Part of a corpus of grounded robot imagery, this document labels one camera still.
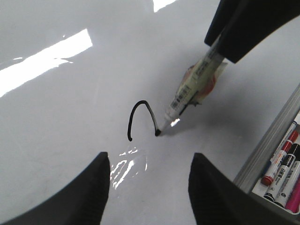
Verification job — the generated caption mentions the red magnet taped to marker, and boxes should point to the red magnet taped to marker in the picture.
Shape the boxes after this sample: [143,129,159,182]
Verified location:
[188,62,228,106]

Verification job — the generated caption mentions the red marker in tray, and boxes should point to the red marker in tray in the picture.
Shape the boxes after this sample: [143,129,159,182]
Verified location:
[261,130,298,186]

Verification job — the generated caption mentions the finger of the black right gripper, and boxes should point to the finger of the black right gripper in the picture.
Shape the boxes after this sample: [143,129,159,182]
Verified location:
[204,0,300,63]

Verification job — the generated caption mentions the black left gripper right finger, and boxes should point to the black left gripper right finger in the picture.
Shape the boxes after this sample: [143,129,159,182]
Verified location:
[188,153,300,225]

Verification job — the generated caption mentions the black whiteboard marker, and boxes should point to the black whiteboard marker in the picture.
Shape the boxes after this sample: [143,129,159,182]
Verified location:
[155,36,224,136]

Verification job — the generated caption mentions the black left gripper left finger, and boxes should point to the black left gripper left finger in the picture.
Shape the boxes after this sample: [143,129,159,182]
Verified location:
[5,152,110,225]

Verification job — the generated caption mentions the pink marker in tray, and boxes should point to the pink marker in tray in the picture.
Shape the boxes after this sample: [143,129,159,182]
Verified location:
[285,179,300,213]

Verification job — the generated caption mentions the white whiteboard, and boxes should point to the white whiteboard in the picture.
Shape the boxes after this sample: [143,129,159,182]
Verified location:
[0,0,300,225]

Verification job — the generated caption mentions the aluminium whiteboard frame rail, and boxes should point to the aluminium whiteboard frame rail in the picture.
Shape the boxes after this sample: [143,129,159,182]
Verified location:
[233,86,300,194]

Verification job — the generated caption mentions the black marker in tray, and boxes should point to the black marker in tray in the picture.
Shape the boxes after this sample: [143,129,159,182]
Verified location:
[275,160,300,208]
[263,143,300,202]

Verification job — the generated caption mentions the grey marker tray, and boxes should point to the grey marker tray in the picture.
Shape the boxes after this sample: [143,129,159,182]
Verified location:
[252,114,300,215]

